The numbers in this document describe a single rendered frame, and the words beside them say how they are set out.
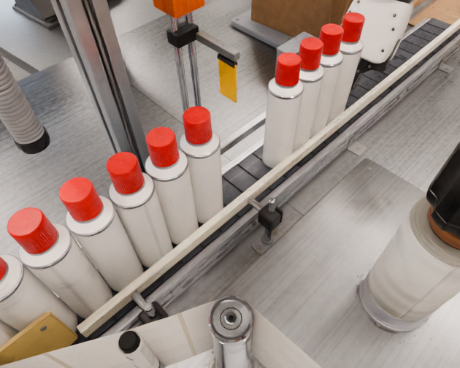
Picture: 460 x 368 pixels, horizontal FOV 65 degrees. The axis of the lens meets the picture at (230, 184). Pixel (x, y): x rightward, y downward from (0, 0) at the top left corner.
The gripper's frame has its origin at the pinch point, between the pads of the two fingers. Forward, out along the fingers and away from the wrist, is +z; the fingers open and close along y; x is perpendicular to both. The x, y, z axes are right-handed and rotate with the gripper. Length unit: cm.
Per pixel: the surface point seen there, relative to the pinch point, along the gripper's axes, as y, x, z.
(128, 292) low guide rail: 4, -49, 21
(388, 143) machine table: 10.6, 6.9, 9.7
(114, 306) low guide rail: 4, -51, 22
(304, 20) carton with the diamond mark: -24.6, 18.1, -2.7
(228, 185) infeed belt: -1.7, -26.4, 16.4
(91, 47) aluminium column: -12.3, -45.4, -4.3
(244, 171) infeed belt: -2.1, -22.5, 14.9
